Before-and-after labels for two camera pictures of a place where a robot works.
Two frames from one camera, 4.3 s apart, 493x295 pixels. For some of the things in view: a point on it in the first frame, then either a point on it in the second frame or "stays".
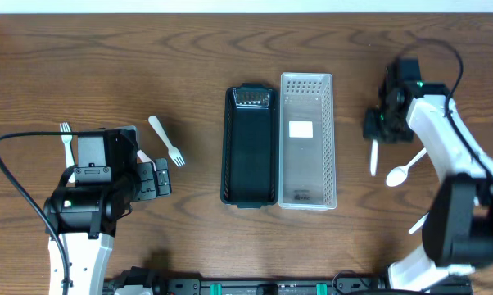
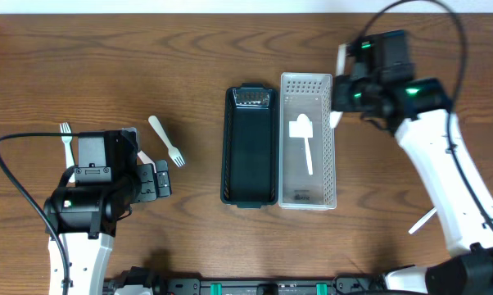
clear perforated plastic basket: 307,164 stays
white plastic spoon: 373,159 → 305,129
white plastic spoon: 397,175 → 336,116
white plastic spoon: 418,224 stays
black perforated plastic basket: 250,146 stays
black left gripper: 149,180 stays
